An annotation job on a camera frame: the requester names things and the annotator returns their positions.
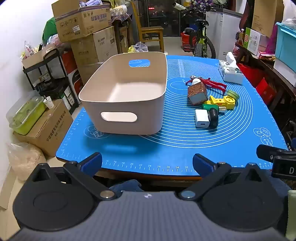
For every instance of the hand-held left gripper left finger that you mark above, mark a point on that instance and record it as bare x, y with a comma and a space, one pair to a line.
91, 163

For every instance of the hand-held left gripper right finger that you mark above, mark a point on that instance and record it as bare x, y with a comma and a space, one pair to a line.
203, 163

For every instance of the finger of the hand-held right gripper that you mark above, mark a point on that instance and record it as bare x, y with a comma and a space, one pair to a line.
266, 151

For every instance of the white charger plug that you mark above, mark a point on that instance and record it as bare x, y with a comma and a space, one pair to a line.
201, 117

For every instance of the green bottle with silver cap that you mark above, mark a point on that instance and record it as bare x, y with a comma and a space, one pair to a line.
210, 107

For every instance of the beige plastic storage basket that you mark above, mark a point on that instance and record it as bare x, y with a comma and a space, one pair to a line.
129, 115

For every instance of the yellow plastic toy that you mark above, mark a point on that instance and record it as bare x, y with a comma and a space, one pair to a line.
219, 100

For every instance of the green round jar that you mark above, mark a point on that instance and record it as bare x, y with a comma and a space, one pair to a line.
232, 93

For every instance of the red floral gift box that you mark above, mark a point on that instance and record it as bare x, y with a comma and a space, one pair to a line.
196, 92

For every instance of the blue silicone baking mat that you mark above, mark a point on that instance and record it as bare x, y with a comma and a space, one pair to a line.
175, 139

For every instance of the dark blue cloth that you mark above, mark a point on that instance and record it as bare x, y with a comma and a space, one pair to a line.
128, 185

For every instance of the black cylindrical object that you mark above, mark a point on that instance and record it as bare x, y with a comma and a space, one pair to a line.
214, 118

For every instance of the brown cardboard box with print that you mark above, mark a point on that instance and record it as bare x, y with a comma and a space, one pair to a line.
50, 129

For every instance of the clear bag of grain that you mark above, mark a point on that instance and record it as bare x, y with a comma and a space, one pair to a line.
25, 160

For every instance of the white paper cup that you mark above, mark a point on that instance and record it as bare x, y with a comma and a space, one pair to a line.
49, 103

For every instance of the dark wooden side table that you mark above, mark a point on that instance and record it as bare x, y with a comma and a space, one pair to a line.
277, 74

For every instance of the red gift bags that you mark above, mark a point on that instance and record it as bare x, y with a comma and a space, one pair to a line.
252, 74

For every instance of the green container with clear lid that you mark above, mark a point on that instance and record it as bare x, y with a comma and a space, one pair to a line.
25, 115

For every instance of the black shelf cart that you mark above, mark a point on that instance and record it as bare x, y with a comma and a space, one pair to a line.
57, 85

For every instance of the white patterned tissue box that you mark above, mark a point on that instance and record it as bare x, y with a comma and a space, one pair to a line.
231, 73

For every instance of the red and white carton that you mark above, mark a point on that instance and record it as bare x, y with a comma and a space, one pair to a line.
74, 76

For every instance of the light blue storage bin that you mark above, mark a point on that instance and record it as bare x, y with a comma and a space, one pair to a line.
285, 44

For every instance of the green and white carton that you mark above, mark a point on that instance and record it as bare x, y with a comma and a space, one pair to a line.
252, 41

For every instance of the large brown cardboard box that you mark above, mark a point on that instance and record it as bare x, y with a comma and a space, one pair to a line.
97, 48

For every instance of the shallow cardboard box with goods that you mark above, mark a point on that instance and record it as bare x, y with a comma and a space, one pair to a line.
37, 58

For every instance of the black and green bicycle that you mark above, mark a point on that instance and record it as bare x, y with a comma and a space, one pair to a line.
201, 44

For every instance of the yellow detergent jug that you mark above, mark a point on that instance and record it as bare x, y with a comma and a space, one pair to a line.
131, 49

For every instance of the red bucket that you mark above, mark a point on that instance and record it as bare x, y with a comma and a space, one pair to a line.
186, 38

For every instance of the clear plastic bag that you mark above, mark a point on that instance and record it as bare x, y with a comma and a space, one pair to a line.
141, 47

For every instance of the white chest freezer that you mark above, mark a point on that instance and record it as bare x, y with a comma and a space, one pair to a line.
225, 30

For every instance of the tall flat cardboard box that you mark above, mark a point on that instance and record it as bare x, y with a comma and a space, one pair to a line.
266, 16

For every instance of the green bag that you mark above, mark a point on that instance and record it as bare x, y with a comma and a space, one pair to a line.
49, 31

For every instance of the open printed cardboard box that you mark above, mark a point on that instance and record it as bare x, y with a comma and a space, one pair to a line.
81, 23

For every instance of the wooden chair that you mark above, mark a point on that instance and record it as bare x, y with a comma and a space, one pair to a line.
151, 31

